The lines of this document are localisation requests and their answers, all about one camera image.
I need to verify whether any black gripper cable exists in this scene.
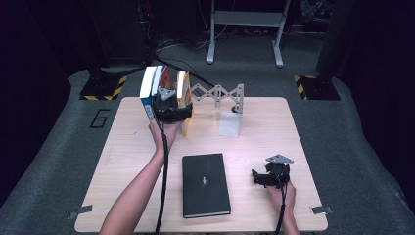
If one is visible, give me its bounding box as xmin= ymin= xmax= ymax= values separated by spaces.
xmin=274 ymin=171 xmax=291 ymax=235
xmin=152 ymin=116 xmax=171 ymax=235

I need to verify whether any grey expandable book rack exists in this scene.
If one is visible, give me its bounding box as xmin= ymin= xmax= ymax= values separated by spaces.
xmin=190 ymin=82 xmax=246 ymax=138

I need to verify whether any blue book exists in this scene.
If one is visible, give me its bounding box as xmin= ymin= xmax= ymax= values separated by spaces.
xmin=139 ymin=65 xmax=164 ymax=122

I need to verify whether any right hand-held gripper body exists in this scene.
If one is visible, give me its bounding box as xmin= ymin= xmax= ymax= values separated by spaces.
xmin=263 ymin=154 xmax=295 ymax=190

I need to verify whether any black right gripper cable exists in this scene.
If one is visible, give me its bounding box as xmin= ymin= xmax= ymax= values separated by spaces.
xmin=274 ymin=171 xmax=291 ymax=235

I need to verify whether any yellow book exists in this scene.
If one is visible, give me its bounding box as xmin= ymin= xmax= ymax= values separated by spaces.
xmin=175 ymin=70 xmax=195 ymax=138

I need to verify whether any black stand base striped edge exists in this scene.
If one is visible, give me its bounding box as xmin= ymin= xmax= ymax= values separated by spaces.
xmin=79 ymin=73 xmax=128 ymax=102
xmin=293 ymin=74 xmax=342 ymax=101

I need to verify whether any grey tape strip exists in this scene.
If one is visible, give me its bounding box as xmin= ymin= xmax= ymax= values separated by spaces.
xmin=68 ymin=205 xmax=94 ymax=220
xmin=309 ymin=205 xmax=334 ymax=215

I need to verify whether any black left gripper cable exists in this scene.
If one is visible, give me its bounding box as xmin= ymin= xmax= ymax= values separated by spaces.
xmin=152 ymin=116 xmax=171 ymax=235

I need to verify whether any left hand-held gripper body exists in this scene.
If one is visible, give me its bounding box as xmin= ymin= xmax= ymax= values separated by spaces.
xmin=152 ymin=86 xmax=184 ymax=124

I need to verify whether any person's right hand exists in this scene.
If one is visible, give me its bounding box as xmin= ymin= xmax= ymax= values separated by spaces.
xmin=266 ymin=180 xmax=298 ymax=213

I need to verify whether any black equipment cabinet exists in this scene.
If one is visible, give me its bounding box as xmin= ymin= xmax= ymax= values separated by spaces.
xmin=84 ymin=0 xmax=155 ymax=67

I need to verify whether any person's left hand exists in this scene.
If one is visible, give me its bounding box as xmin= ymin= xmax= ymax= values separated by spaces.
xmin=148 ymin=117 xmax=182 ymax=159

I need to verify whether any black floor cable bundle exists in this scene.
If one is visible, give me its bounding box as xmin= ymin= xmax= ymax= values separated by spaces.
xmin=153 ymin=53 xmax=216 ymax=90

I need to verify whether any white metal stand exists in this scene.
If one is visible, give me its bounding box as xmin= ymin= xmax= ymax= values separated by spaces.
xmin=207 ymin=0 xmax=292 ymax=69

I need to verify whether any red picture book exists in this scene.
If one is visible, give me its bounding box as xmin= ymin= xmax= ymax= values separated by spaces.
xmin=156 ymin=65 xmax=179 ymax=99

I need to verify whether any black hardcover book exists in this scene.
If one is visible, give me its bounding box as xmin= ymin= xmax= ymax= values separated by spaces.
xmin=181 ymin=152 xmax=232 ymax=219

